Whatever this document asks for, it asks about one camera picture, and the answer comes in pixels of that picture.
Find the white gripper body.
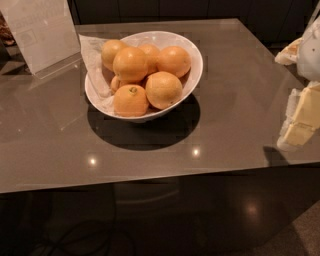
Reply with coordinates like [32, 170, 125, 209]
[297, 17, 320, 81]

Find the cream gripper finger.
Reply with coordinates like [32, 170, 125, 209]
[277, 81, 320, 151]
[275, 38, 303, 66]

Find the white ceramic bowl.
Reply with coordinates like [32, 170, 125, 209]
[79, 31, 203, 123]

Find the orange back right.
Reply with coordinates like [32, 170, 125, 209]
[156, 46, 191, 78]

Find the orange front right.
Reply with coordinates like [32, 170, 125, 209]
[145, 71, 183, 110]

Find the orange centre top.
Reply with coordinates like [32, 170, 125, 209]
[113, 47, 148, 82]

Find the orange front left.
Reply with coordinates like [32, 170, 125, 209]
[113, 84, 149, 117]

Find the small orange left low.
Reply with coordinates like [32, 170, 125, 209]
[110, 76, 128, 94]

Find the orange back left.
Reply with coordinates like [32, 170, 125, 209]
[101, 39, 127, 71]

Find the white paper napkin liner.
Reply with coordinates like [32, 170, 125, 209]
[78, 32, 158, 114]

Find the clear acrylic sign holder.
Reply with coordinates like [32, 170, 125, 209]
[0, 0, 80, 78]

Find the black cable on floor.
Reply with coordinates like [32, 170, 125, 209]
[29, 184, 138, 256]

